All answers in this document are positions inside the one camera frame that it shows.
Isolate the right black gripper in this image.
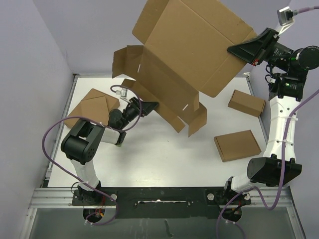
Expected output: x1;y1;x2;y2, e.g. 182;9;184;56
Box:
226;28;295;73

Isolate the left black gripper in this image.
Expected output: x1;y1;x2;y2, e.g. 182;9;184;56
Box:
119;96;159;129

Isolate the large cardboard box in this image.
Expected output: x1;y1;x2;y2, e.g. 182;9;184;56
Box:
112;0;256;135

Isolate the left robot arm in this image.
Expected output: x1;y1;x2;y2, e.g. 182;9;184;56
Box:
61;97;159;205

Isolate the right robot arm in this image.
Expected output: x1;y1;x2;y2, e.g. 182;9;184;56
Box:
221;28;319;204

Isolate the folded cardboard box far right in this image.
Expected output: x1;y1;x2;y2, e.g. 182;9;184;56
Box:
228;90;266;117

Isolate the flat cardboard box near right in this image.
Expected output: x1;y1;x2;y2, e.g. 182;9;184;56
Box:
214;130;261;162

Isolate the folded cardboard boxes left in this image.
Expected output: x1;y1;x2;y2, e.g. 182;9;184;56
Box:
68;89;120;125

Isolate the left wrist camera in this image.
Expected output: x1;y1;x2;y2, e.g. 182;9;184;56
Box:
115;88;129;103

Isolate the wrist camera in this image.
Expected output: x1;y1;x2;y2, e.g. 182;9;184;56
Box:
115;88;129;103
276;6;295;35

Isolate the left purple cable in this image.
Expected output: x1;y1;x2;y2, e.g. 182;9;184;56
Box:
41;85;143;227

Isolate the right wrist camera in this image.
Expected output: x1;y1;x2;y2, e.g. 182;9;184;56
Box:
276;6;295;35

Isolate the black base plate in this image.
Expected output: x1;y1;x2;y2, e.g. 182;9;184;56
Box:
72;187;251;219

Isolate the aluminium table frame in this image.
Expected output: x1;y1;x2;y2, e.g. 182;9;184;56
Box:
18;73;307;239

